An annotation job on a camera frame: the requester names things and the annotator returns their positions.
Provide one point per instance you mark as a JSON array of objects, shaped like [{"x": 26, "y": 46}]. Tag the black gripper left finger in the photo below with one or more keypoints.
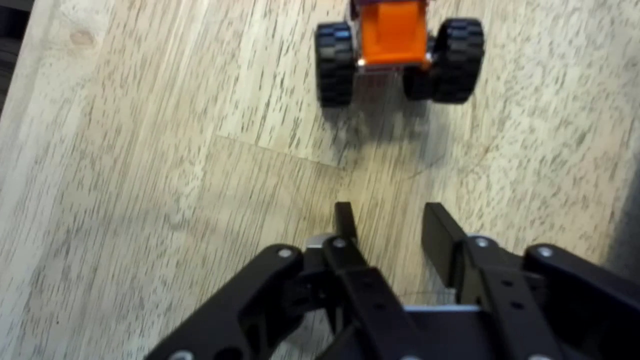
[{"x": 345, "y": 224}]

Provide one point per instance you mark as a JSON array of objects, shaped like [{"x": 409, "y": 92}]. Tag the purple toy monster truck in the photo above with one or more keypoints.
[{"x": 393, "y": 37}]

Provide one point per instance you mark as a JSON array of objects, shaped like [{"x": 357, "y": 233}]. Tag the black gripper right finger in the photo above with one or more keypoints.
[{"x": 444, "y": 245}]

